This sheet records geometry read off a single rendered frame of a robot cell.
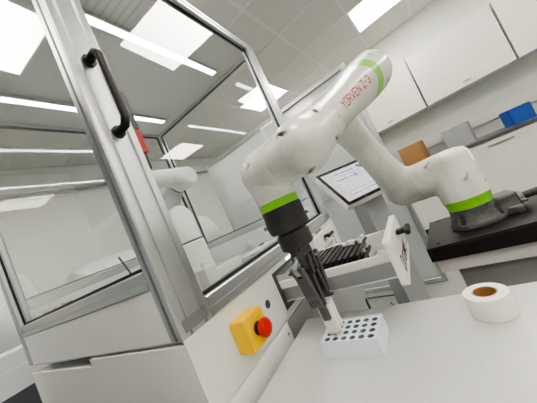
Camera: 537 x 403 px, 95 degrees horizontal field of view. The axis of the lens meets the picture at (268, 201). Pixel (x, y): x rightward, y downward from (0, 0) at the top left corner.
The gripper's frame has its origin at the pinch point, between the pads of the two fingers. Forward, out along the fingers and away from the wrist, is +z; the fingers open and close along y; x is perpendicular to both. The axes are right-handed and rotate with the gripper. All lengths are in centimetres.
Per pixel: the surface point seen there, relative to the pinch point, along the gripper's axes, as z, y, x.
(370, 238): -4.5, -36.0, 8.1
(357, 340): 3.9, 3.8, 5.0
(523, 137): 9, -300, 142
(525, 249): 9, -33, 42
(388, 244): -8.3, -9.7, 16.1
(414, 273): 45, -121, 8
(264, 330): -4.1, 9.2, -10.9
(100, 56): -67, 18, -13
